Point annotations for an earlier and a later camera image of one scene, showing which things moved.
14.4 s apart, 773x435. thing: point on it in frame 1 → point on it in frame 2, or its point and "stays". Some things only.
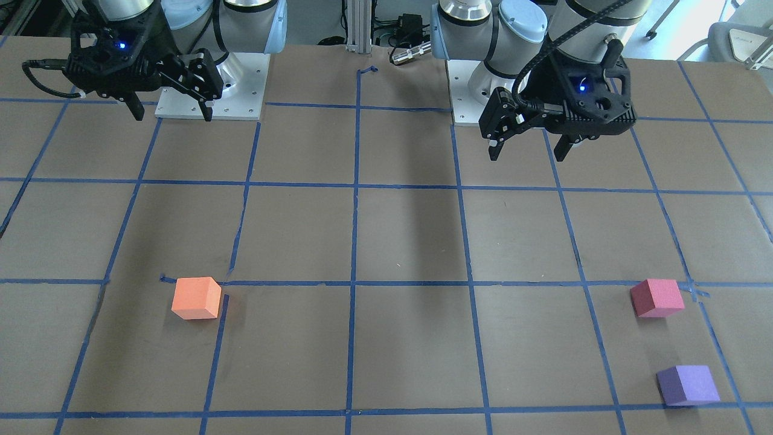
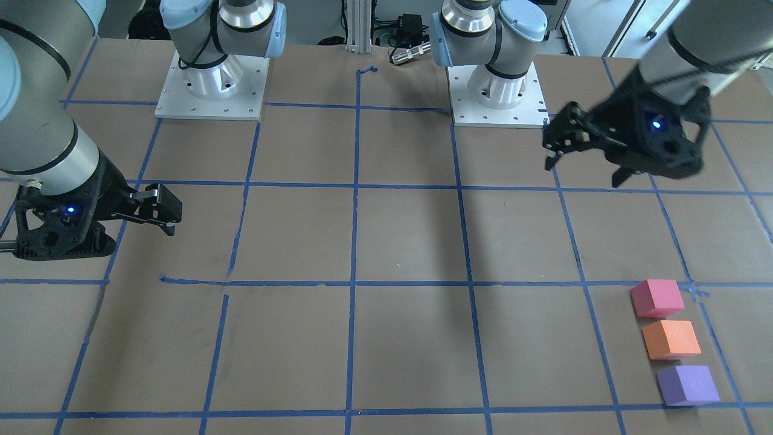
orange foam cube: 197,298 → 671,339
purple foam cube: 687,385 stays
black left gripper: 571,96 → 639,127
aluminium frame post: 359,26 stays
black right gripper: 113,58 → 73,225
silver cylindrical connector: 410,53 stays
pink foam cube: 657,298 stays
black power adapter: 409,32 stays
